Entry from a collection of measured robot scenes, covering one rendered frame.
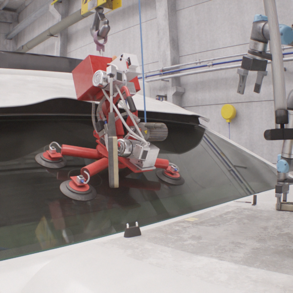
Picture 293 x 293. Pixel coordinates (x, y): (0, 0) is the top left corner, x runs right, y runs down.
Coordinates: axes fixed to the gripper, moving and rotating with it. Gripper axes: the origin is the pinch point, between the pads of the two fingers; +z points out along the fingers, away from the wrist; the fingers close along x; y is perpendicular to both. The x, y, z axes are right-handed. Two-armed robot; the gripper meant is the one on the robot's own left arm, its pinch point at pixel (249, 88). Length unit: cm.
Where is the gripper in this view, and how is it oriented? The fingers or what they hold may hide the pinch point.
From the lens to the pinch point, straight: 138.9
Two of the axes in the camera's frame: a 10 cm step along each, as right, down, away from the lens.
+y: -6.2, -4.1, 6.7
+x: -7.7, 1.7, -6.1
